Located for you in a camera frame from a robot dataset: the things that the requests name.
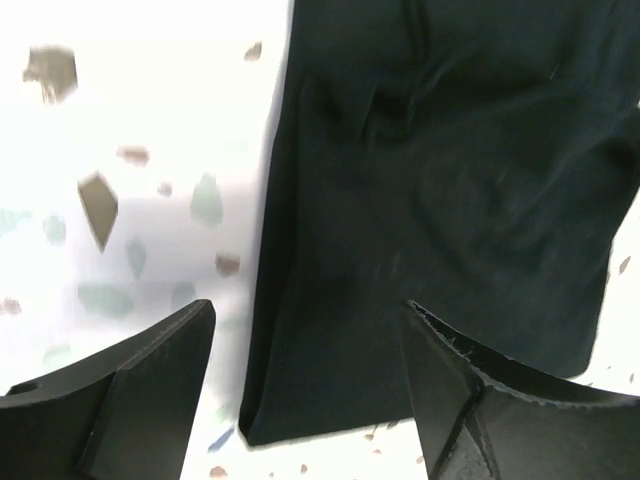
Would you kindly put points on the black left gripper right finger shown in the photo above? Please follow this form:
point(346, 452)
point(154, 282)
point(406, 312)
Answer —
point(482, 415)

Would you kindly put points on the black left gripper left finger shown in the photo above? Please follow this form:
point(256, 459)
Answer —
point(123, 413)

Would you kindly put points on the black t shirt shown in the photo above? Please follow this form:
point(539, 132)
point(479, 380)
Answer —
point(475, 157)

